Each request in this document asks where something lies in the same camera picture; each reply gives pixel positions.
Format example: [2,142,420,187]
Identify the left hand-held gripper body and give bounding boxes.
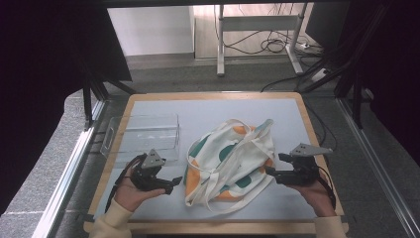
[130,148,172,192]

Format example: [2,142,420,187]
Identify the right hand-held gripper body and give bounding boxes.
[273,142,334,186]

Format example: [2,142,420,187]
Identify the clear plastic container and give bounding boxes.
[99,113,181,167]

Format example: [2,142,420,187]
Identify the white patterned tote bag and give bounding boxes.
[182,118,276,214]

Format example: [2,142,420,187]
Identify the person's left hand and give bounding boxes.
[113,165,166,213]

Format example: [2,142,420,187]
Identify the person's right hand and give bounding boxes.
[286,178,338,218]

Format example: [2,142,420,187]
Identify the pale blue table mat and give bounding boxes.
[93,98,321,222]

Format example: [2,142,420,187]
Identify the white power strip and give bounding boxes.
[311,67,332,82]

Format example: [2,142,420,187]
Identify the black curtain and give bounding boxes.
[330,0,420,167]
[0,0,133,216]

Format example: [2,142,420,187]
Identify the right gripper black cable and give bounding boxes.
[316,164,338,211]

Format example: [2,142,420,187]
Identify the thin black floor cable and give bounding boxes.
[305,100,339,153]

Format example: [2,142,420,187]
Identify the aluminium rail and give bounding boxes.
[335,97,420,238]
[31,98,107,238]

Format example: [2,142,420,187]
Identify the tangle of black floor cables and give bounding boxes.
[222,29,326,57]

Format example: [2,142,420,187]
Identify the white desk frame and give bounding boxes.
[216,3,308,77]

